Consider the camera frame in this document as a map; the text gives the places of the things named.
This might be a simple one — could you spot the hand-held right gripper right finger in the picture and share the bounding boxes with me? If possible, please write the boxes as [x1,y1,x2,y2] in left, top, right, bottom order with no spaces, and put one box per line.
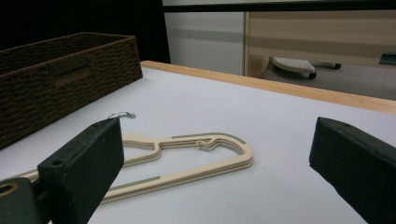
[308,117,396,224]

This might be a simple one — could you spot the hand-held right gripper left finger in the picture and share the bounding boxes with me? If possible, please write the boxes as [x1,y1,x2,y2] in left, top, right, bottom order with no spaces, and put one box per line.
[36,117,125,224]

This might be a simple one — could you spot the brown woven basket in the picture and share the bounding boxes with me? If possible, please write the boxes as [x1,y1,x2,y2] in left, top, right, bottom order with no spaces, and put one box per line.
[0,32,144,150]

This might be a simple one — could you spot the beige clothes hanger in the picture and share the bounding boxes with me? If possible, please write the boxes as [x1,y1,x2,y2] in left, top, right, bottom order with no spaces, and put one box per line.
[12,111,255,204]
[12,111,255,203]
[12,111,254,200]

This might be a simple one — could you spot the dark green object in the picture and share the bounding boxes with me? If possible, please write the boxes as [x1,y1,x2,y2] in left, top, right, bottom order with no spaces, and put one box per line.
[378,51,396,66]

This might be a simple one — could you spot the white wheeled chair base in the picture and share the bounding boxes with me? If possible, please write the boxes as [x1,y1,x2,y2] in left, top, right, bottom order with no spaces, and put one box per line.
[271,56,343,80]

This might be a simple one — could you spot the beige striped wooden cabinet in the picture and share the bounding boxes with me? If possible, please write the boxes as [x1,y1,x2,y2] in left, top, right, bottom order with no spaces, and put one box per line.
[244,9,396,78]

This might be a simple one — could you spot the white grey-striped panel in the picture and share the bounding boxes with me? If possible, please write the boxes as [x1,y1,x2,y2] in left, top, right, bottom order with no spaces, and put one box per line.
[163,12,246,77]

